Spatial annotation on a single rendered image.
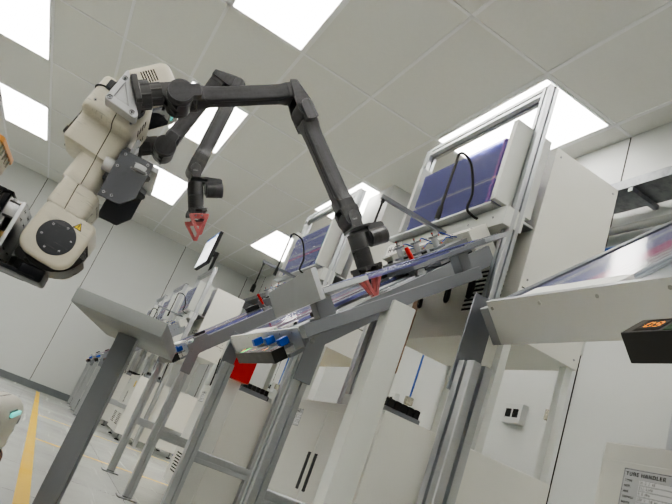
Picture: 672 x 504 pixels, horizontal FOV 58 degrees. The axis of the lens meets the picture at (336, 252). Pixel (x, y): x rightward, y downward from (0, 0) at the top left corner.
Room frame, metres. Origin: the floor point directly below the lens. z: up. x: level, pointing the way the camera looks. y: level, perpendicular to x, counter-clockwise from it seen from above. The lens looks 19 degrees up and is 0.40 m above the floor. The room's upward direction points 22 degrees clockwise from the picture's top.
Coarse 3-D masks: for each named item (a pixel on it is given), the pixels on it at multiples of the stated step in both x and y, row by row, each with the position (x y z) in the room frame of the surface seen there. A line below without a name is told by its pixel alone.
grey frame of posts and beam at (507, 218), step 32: (544, 96) 1.78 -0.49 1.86; (544, 128) 1.77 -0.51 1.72; (480, 224) 1.86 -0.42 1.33; (512, 224) 1.76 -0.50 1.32; (384, 256) 2.46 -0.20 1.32; (224, 384) 2.29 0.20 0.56; (288, 384) 1.61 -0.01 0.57; (352, 384) 2.47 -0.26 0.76; (288, 416) 1.60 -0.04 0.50; (192, 448) 2.30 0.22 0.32; (256, 480) 1.59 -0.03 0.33
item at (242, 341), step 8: (288, 328) 1.70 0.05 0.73; (296, 328) 1.64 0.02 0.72; (232, 336) 2.23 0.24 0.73; (240, 336) 2.14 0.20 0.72; (248, 336) 2.06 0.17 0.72; (256, 336) 1.98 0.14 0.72; (264, 336) 1.91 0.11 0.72; (280, 336) 1.78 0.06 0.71; (288, 336) 1.72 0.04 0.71; (296, 336) 1.67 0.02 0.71; (240, 344) 2.18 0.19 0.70; (248, 344) 2.10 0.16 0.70; (288, 344) 1.75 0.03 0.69; (296, 344) 1.70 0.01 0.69; (288, 352) 1.78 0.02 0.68
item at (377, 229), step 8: (352, 216) 1.70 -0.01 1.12; (352, 224) 1.70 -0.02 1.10; (360, 224) 1.71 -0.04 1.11; (368, 224) 1.73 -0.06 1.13; (376, 224) 1.74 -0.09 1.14; (344, 232) 1.77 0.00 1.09; (376, 232) 1.73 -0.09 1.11; (384, 232) 1.74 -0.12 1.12; (376, 240) 1.74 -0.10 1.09; (384, 240) 1.75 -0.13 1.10
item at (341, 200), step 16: (304, 112) 1.66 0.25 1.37; (304, 128) 1.69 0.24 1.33; (320, 128) 1.70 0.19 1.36; (320, 144) 1.70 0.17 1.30; (320, 160) 1.70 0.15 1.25; (320, 176) 1.74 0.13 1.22; (336, 176) 1.71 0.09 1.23; (336, 192) 1.71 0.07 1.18; (336, 208) 1.73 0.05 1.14; (352, 208) 1.71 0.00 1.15
